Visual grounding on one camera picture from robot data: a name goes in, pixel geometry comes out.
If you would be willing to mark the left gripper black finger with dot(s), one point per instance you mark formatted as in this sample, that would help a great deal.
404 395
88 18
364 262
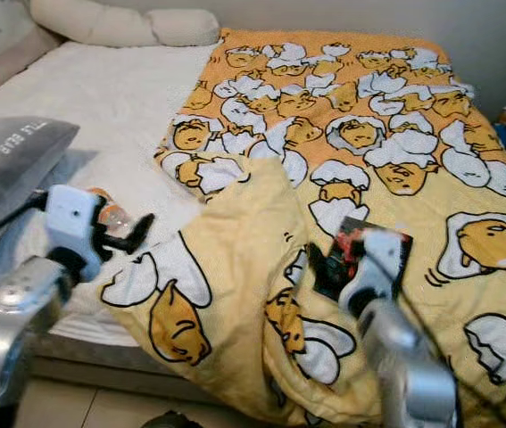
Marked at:
144 228

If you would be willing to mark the dark red cover book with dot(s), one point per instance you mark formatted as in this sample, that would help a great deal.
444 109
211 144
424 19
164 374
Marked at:
333 254

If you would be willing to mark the yellow cartoon egg blanket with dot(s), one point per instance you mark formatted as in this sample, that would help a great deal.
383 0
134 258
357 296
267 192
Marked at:
360 89

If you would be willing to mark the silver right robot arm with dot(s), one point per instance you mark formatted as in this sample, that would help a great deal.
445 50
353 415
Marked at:
404 374

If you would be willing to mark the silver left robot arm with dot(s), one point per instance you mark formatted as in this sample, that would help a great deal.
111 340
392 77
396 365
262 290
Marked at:
20 330

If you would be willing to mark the clear bottle with orange top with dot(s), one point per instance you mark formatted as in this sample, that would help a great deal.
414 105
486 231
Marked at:
114 217

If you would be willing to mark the grey bed base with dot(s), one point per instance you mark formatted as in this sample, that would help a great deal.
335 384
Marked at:
110 357

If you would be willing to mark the white quilted mattress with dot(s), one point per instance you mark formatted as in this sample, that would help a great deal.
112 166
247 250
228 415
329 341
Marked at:
110 98

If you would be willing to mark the grey bear pillow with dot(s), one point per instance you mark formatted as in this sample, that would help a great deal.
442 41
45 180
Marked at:
3 169

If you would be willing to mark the black robot leg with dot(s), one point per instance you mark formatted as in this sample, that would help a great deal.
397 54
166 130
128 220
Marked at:
172 420

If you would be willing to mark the cream long bolster pillow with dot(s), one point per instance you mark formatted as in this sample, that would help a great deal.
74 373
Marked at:
92 22

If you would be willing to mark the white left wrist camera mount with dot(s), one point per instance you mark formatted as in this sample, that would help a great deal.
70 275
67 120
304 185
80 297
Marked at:
70 218

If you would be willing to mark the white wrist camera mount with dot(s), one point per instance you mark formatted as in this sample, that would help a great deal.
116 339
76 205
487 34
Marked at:
377 259
70 218

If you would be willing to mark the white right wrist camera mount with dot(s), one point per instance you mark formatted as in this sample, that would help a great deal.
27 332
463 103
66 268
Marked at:
377 259

